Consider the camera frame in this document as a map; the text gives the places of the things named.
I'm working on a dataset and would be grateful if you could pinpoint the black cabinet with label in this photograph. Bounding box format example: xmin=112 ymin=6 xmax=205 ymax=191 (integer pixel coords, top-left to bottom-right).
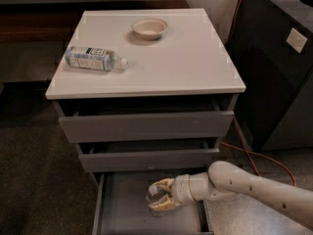
xmin=226 ymin=0 xmax=313 ymax=150

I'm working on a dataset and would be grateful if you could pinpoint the white paper bowl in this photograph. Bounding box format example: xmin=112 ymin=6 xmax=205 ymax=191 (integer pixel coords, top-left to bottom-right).
xmin=131 ymin=18 xmax=167 ymax=40

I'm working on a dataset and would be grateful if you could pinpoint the grey middle drawer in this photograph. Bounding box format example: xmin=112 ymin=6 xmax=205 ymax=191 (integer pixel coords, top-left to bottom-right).
xmin=78 ymin=138 xmax=219 ymax=172

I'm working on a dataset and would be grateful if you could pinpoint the grey open bottom drawer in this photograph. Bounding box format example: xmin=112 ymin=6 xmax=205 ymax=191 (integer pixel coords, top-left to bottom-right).
xmin=92 ymin=169 xmax=214 ymax=235

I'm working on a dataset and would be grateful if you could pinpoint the white top drawer cabinet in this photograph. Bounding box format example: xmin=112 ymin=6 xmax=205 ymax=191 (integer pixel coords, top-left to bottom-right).
xmin=45 ymin=8 xmax=246 ymax=186

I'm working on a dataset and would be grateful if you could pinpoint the lying labelled water bottle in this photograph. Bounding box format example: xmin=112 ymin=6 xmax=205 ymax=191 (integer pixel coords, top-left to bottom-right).
xmin=65 ymin=46 xmax=128 ymax=71

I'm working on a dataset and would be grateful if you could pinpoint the orange cable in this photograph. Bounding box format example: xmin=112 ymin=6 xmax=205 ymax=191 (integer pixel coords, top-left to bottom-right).
xmin=220 ymin=0 xmax=297 ymax=188

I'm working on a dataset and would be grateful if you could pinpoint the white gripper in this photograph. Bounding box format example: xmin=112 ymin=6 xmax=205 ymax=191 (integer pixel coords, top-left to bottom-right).
xmin=149 ymin=174 xmax=196 ymax=212

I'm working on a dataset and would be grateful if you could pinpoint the grey top drawer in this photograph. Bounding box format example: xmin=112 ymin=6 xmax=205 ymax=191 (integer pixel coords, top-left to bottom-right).
xmin=54 ymin=101 xmax=234 ymax=143

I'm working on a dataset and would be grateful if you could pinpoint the clear water bottle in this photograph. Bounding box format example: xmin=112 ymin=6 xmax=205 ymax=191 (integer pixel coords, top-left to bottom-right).
xmin=146 ymin=185 xmax=167 ymax=218

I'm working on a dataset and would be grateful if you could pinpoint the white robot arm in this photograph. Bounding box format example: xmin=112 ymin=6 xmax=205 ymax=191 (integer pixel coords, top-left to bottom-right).
xmin=148 ymin=161 xmax=313 ymax=230

